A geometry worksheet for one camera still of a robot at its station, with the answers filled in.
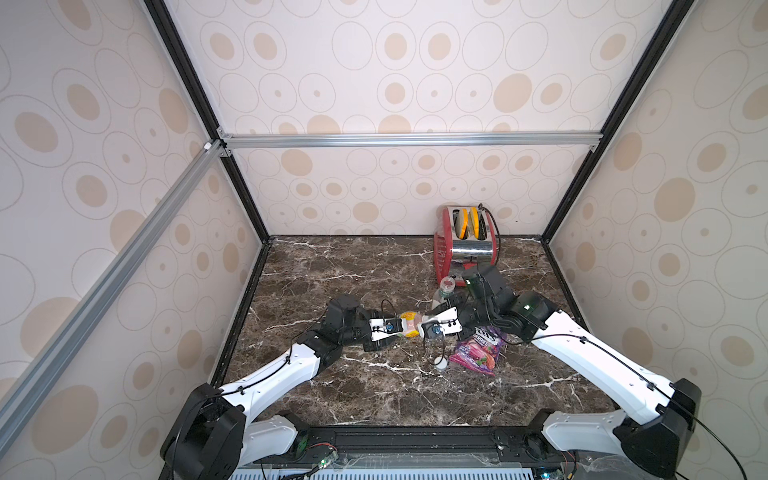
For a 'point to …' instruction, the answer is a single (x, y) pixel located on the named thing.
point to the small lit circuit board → (323, 463)
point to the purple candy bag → (481, 351)
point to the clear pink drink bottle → (411, 321)
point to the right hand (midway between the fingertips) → (430, 316)
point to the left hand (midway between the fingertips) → (402, 322)
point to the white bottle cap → (440, 362)
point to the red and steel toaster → (465, 238)
